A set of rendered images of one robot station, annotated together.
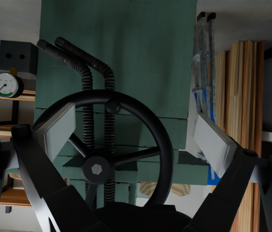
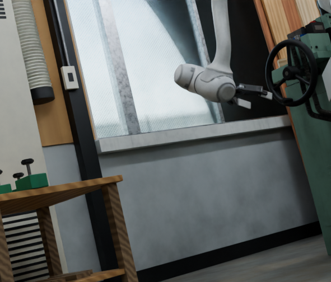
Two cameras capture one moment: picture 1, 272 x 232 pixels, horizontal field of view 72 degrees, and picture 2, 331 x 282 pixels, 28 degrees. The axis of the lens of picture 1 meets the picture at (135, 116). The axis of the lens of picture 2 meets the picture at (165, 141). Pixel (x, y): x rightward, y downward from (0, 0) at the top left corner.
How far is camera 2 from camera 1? 2.64 m
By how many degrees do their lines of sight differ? 52
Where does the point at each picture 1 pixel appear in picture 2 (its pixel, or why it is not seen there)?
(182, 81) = (298, 126)
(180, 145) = (287, 89)
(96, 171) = (286, 72)
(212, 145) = (242, 103)
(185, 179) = (278, 70)
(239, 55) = not seen: outside the picture
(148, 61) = (316, 131)
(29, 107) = not seen: outside the picture
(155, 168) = not seen: hidden behind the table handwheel
